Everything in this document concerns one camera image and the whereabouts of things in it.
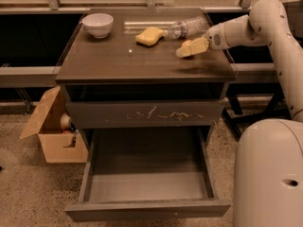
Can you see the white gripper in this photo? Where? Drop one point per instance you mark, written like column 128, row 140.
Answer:
column 217, row 39

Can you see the orange fruit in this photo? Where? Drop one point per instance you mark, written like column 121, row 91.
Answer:
column 187, row 42

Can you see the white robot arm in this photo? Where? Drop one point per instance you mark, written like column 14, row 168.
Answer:
column 268, row 173

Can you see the grey drawer cabinet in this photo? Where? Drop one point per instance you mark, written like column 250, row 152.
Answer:
column 117, row 68

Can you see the scratched grey top drawer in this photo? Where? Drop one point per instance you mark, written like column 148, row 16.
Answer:
column 138, row 114

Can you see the open grey middle drawer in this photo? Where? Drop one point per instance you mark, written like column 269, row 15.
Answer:
column 147, row 173

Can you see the clear plastic water bottle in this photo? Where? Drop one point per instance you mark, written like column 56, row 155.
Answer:
column 185, row 28

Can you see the yellow sponge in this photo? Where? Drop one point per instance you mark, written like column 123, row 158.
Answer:
column 150, row 36

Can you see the white ceramic bowl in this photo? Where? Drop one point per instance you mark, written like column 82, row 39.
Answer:
column 99, row 25

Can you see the tape roll in box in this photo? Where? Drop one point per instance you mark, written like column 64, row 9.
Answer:
column 65, row 122

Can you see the cardboard box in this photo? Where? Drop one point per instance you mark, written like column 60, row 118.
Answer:
column 58, row 146

